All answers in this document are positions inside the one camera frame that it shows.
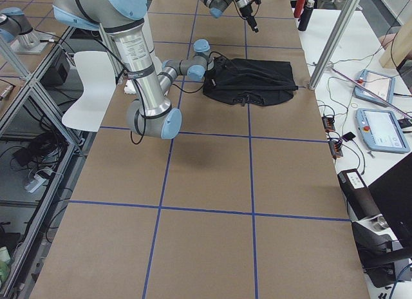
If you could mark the black monitor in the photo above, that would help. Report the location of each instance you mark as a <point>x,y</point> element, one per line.
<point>392,194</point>

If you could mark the black water bottle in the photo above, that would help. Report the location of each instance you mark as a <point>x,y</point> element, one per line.
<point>306,15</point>

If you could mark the near teach pendant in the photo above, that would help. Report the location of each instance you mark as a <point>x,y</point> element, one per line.
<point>381,131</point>

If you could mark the white plastic chair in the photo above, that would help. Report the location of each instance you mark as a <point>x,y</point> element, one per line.
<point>98,79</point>

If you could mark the far teach pendant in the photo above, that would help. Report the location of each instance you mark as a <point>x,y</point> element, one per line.
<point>380,84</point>

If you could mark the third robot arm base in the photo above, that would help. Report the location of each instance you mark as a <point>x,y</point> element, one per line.
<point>14,23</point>

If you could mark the teach pendant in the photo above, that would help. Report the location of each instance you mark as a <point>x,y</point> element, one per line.
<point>380,84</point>
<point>381,131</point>

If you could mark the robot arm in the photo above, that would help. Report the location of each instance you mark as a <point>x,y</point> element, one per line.
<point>152,114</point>
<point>217,7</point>

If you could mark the black graphic t-shirt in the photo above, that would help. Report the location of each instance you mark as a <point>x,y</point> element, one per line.
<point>258,82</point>

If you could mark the black box device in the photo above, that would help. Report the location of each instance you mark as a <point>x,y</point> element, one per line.
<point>360,203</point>

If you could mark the red bottle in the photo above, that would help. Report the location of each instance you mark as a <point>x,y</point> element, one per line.
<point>299,8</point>

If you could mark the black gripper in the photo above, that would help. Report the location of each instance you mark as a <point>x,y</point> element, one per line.
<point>247,11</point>
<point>215,71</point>

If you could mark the aluminium frame post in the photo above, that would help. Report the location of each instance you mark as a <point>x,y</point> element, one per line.
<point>332,42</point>

